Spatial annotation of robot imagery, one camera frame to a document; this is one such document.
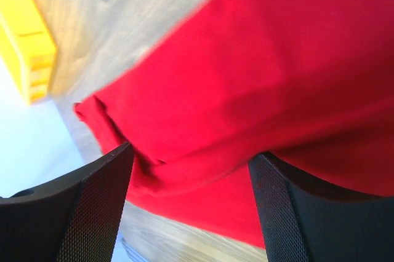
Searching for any red t shirt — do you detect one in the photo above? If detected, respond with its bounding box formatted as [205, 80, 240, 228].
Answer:
[74, 0, 393, 247]

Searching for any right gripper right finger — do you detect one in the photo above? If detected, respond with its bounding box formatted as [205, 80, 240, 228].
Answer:
[248, 153, 393, 261]

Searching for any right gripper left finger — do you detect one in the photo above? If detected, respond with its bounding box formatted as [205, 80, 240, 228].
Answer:
[1, 143, 134, 261]

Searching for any yellow plastic tray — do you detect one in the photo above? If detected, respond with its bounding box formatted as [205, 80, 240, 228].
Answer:
[1, 0, 57, 105]

